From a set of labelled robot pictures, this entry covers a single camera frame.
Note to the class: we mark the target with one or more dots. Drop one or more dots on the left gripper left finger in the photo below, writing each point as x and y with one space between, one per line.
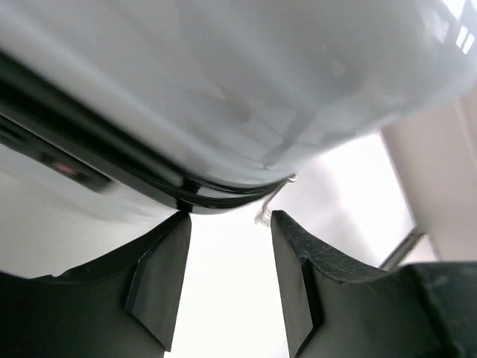
122 304

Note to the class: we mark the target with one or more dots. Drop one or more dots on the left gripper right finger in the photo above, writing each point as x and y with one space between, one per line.
336 306

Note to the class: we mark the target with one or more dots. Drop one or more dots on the black suitcase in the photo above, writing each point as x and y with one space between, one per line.
120 107

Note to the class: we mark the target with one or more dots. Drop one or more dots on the silver metal rail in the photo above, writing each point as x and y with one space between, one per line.
403 249

